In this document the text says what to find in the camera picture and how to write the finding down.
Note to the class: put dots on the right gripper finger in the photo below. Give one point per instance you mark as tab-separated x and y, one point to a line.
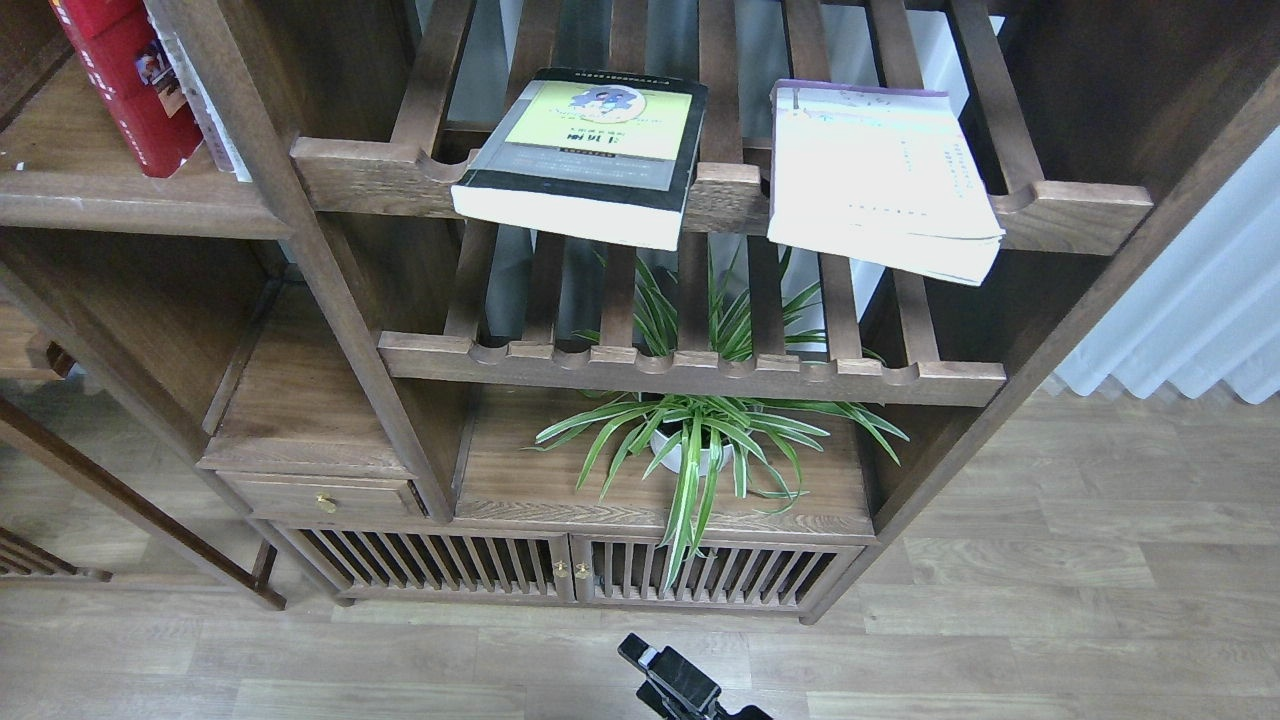
638	653

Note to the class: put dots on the white book in shelf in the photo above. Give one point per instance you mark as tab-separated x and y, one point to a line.
216	137

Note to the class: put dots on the dark wooden bookshelf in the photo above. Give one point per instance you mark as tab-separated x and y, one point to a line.
322	329

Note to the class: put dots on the white curtain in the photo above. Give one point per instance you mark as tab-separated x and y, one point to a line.
1207	311

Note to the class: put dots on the green spider plant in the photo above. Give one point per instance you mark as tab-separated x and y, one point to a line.
700	434

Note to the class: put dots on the red book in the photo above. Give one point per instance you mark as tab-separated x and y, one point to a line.
118	47

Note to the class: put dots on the green and black book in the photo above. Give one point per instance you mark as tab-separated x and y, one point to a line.
605	156

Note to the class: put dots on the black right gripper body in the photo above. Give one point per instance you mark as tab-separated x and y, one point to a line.
676	689

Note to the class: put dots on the white and purple book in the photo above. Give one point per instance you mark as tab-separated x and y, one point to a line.
881	175

